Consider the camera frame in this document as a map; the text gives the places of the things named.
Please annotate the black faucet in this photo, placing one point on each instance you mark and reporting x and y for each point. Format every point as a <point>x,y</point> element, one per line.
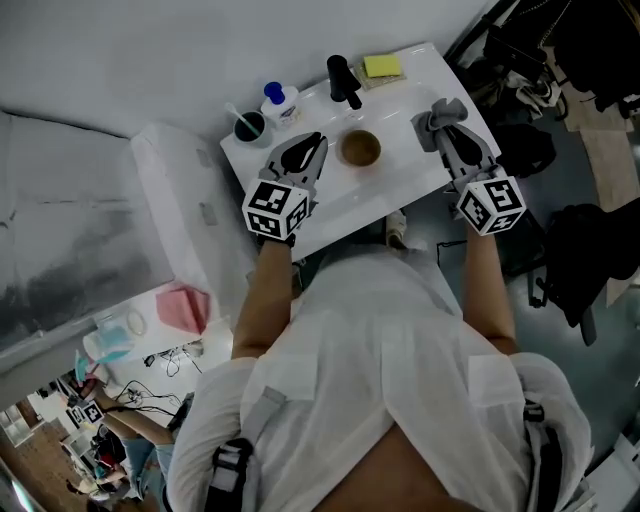
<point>339,77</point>

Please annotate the beige mesh sponge tray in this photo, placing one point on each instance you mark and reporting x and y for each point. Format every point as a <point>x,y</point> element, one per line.
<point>385,82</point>

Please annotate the pile of black bags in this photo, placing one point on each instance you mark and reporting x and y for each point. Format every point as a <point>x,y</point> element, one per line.
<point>560,50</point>

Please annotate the dark cup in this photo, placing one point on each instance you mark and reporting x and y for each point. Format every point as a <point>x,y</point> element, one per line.
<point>250,132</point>

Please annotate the white washbasin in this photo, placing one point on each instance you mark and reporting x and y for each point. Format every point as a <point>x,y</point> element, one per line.
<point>395,175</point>

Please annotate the person's shoe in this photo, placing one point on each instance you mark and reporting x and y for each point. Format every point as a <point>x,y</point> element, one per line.
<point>396,227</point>

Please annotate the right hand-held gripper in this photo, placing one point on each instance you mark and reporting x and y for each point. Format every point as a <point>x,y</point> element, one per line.
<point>490,202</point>

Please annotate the person's left forearm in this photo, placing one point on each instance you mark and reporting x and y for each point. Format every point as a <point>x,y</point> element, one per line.
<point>260,300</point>

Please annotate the teal plastic bag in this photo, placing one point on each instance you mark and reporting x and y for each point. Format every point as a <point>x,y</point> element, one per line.
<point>112,340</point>

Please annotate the brown bowl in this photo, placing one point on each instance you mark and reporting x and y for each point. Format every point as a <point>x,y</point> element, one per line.
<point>359,147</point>

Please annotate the yellow sponge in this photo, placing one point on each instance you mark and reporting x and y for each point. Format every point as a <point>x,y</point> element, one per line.
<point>382,65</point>

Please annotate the pink cloth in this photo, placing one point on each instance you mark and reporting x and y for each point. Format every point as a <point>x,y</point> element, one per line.
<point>184,307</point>

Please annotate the black bag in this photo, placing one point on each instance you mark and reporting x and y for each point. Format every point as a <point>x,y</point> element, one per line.
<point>525,150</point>

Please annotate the person's white shirt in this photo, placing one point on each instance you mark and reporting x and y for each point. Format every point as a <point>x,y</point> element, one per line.
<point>375,360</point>

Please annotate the grey cloth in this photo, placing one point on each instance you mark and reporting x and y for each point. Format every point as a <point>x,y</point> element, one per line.
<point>434,120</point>

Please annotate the person's right forearm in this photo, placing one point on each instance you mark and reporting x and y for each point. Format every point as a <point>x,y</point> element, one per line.
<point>487,290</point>

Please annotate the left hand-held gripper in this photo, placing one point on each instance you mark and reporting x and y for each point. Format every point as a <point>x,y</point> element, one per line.
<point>274,207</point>

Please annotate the white bottle with blue cap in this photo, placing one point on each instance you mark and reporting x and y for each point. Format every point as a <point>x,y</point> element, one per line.
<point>280,110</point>

